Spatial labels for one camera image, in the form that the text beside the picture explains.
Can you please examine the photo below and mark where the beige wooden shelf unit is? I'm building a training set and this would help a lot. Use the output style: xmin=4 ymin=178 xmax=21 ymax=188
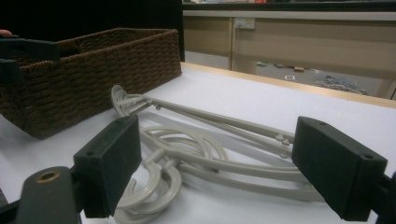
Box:
xmin=182 ymin=8 xmax=396 ymax=101

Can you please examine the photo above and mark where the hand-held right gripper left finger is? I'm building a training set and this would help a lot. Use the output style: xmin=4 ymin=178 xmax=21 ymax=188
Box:
xmin=73 ymin=115 xmax=143 ymax=219

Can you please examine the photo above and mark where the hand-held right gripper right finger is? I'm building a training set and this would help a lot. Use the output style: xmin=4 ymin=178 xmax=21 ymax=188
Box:
xmin=291 ymin=116 xmax=389 ymax=222

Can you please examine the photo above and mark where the white wall socket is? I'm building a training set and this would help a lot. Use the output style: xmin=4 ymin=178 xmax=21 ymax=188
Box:
xmin=234 ymin=17 xmax=256 ymax=30

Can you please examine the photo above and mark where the brown woven basket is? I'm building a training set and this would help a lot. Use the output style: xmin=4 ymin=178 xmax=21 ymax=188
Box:
xmin=0 ymin=27 xmax=183 ymax=140

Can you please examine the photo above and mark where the tangle of pale cables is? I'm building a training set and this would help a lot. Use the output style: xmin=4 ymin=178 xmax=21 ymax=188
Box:
xmin=315 ymin=75 xmax=369 ymax=96

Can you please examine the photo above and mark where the white table cover sheet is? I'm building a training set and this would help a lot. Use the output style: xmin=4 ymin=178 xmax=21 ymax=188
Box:
xmin=0 ymin=65 xmax=396 ymax=224

